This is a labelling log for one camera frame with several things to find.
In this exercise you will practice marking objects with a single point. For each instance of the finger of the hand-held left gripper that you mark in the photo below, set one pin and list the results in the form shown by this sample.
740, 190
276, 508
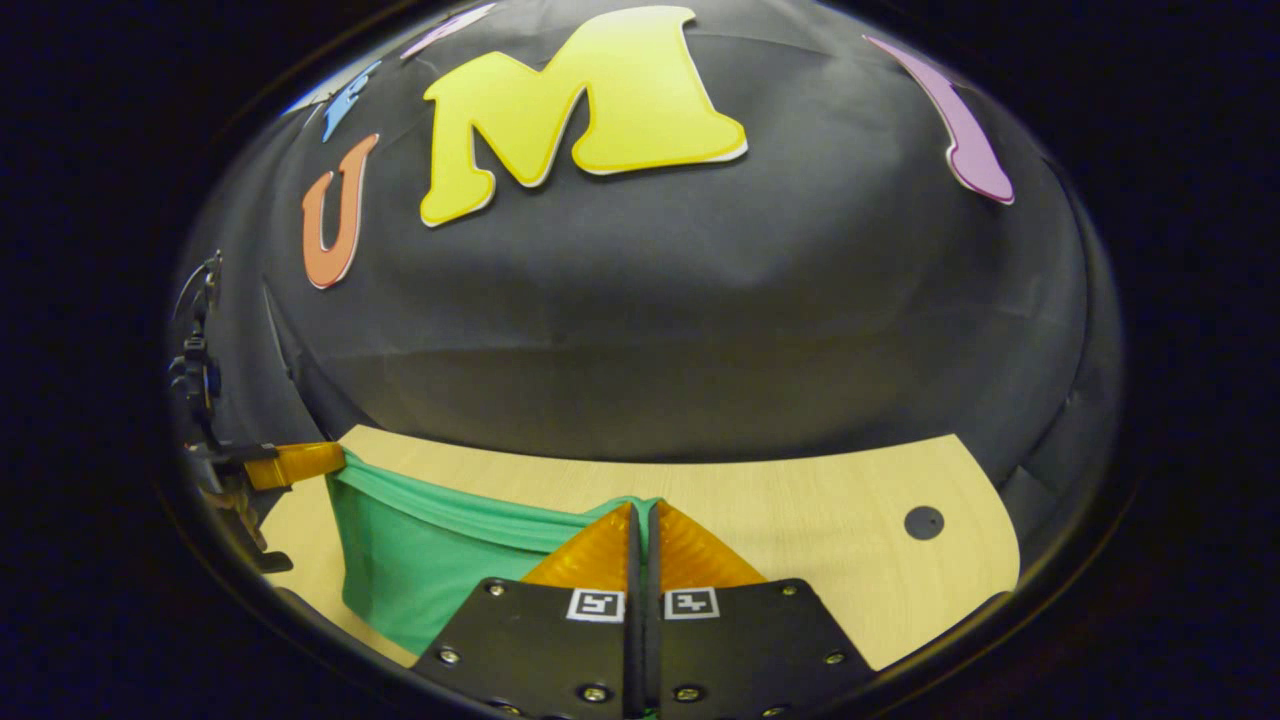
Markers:
300, 465

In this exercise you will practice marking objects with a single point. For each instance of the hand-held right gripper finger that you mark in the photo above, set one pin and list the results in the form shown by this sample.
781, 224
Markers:
652, 650
633, 650

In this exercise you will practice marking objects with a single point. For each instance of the green T-shirt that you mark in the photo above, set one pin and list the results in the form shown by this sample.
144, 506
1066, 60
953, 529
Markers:
420, 570

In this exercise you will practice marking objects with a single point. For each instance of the black table grommet cap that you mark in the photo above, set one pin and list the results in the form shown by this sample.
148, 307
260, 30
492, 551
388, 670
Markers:
924, 522

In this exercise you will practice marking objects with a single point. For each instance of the black backdrop cloth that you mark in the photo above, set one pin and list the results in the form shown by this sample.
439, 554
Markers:
700, 300

